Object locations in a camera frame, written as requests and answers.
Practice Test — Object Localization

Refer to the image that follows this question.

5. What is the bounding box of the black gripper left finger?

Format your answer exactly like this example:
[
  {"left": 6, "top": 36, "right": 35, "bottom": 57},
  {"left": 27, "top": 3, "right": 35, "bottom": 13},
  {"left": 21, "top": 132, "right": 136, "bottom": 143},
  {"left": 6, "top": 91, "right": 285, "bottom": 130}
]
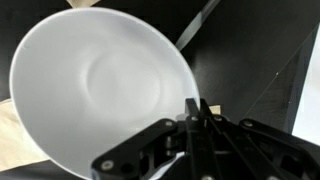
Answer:
[{"left": 90, "top": 97, "right": 216, "bottom": 180}]

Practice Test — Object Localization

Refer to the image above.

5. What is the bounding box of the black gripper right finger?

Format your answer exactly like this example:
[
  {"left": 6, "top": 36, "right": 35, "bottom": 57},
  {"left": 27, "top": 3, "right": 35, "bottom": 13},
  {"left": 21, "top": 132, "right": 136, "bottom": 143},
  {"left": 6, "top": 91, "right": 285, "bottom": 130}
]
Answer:
[{"left": 199, "top": 98, "right": 320, "bottom": 180}]

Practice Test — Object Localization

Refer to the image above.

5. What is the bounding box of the grey bowl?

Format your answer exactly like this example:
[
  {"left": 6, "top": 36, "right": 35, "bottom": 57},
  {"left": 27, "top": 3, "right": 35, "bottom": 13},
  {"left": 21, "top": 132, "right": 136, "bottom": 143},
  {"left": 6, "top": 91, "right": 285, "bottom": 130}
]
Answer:
[{"left": 9, "top": 7, "right": 201, "bottom": 180}]

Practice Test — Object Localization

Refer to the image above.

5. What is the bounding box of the silver metal cart handle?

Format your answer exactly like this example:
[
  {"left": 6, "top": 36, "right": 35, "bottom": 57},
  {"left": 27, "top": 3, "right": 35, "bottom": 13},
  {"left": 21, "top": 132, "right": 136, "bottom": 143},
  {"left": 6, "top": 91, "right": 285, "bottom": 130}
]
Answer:
[{"left": 174, "top": 0, "right": 222, "bottom": 52}]

